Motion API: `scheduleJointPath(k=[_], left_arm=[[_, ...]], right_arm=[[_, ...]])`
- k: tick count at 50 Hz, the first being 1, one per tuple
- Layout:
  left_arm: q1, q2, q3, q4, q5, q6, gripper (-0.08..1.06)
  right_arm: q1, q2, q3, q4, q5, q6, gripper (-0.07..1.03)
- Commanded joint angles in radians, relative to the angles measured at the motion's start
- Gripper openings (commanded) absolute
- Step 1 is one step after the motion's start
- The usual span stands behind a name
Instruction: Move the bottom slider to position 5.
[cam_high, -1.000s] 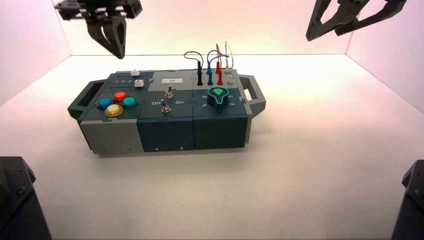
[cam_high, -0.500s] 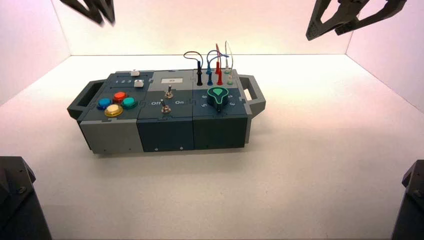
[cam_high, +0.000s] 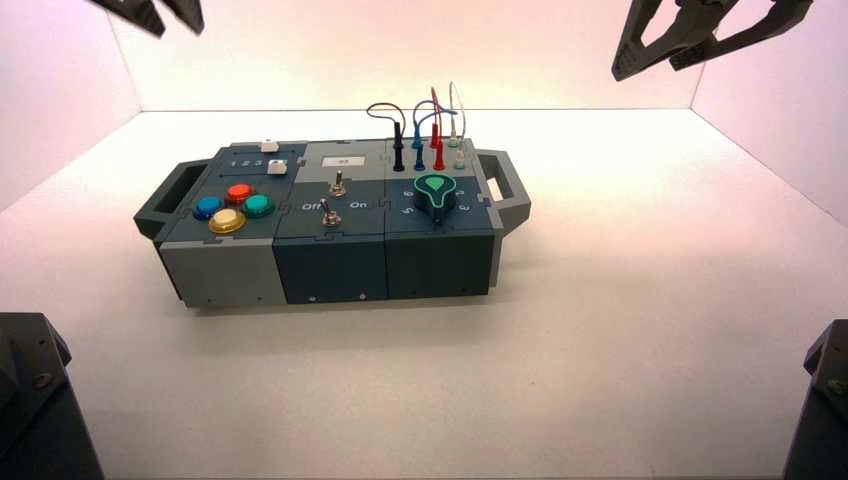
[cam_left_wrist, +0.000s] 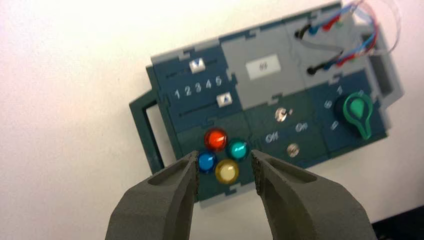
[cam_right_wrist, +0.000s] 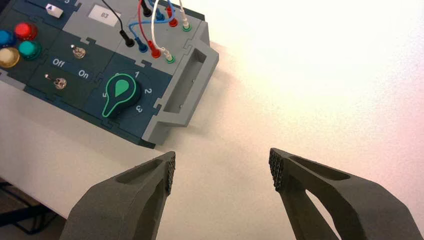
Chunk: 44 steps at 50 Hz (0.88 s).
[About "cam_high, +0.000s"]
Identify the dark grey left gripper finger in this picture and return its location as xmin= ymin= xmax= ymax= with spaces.
xmin=162 ymin=0 xmax=206 ymax=36
xmin=89 ymin=0 xmax=167 ymax=38

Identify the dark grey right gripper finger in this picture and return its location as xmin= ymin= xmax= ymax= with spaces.
xmin=669 ymin=0 xmax=815 ymax=72
xmin=610 ymin=0 xmax=738 ymax=83

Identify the blue round push button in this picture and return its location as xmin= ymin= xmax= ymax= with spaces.
xmin=193 ymin=196 xmax=226 ymax=222

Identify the green round push button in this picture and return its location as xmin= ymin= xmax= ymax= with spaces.
xmin=241 ymin=194 xmax=276 ymax=220

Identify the yellow round push button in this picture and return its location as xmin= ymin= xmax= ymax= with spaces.
xmin=207 ymin=207 xmax=248 ymax=236

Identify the black green rotary knob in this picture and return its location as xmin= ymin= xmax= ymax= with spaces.
xmin=413 ymin=174 xmax=460 ymax=225

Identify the blue grey modular task box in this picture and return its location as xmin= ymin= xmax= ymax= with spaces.
xmin=133 ymin=137 xmax=533 ymax=309

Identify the white banana plug cable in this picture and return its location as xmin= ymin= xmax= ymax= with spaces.
xmin=447 ymin=81 xmax=469 ymax=171

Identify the red banana plug cable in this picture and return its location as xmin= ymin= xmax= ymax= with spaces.
xmin=429 ymin=86 xmax=447 ymax=172

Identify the blue banana plug cable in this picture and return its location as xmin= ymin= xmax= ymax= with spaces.
xmin=410 ymin=100 xmax=443 ymax=172

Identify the black banana plug cable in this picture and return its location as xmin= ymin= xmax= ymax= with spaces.
xmin=366 ymin=102 xmax=407 ymax=173

